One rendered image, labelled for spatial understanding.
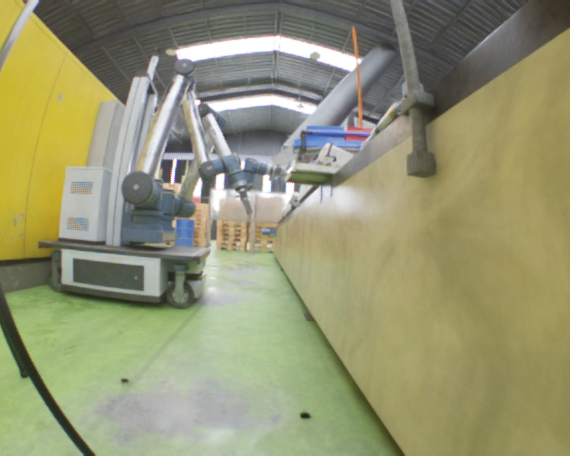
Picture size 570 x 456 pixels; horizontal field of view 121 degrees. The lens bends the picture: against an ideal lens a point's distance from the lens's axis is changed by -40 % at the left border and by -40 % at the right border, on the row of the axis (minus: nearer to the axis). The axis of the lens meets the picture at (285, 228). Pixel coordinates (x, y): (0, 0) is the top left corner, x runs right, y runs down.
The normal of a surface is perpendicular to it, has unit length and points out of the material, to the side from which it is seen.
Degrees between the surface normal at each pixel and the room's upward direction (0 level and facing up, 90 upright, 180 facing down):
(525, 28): 90
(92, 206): 90
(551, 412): 90
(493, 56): 90
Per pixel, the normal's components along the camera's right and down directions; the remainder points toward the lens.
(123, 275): 0.21, -0.03
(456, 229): -1.00, -0.06
